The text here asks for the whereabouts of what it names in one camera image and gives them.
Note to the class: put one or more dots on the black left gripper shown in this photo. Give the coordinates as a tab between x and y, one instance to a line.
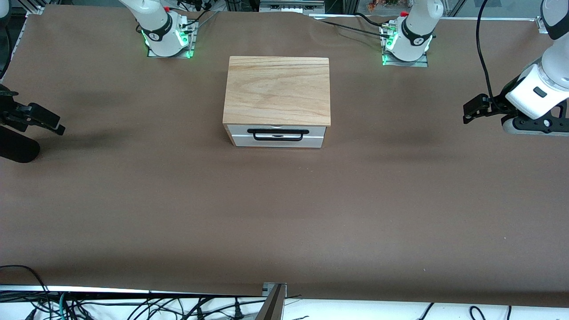
498	105

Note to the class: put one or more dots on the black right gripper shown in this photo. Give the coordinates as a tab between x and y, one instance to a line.
10	111

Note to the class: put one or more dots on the white front drawer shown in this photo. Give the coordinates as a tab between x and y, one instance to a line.
240	138

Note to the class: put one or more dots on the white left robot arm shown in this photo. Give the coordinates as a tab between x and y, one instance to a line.
418	31

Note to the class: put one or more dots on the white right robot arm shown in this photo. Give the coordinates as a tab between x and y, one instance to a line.
155	22

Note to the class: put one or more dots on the black rounded cylinder object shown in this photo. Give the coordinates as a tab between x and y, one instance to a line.
18	146

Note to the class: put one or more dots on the wooden top cabinet box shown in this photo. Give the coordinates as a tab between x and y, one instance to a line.
278	89

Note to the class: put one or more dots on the grey metal background device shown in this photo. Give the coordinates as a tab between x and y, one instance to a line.
289	6

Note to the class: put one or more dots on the brown table cover sheet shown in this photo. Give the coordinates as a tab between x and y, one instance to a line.
284	213

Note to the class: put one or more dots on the aluminium corner bracket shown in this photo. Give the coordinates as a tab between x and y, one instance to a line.
542	24

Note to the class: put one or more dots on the aluminium frame rail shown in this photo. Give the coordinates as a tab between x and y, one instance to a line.
36	9

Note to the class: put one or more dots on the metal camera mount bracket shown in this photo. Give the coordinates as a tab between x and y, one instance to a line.
275	306

